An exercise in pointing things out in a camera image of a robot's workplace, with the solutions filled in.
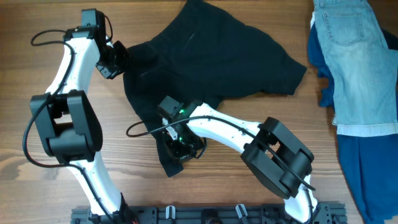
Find black shorts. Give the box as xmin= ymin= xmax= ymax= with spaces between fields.
xmin=123 ymin=1 xmax=306 ymax=176

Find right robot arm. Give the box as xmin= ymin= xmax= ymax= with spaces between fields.
xmin=158 ymin=96 xmax=318 ymax=223

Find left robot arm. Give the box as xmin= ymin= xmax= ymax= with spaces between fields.
xmin=22 ymin=9 xmax=138 ymax=223

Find blue garment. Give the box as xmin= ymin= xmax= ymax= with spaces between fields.
xmin=308 ymin=24 xmax=397 ymax=223

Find light blue denim shorts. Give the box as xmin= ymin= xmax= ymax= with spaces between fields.
xmin=314 ymin=0 xmax=397 ymax=137

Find black right camera cable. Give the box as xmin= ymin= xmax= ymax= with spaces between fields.
xmin=126 ymin=114 xmax=317 ymax=223

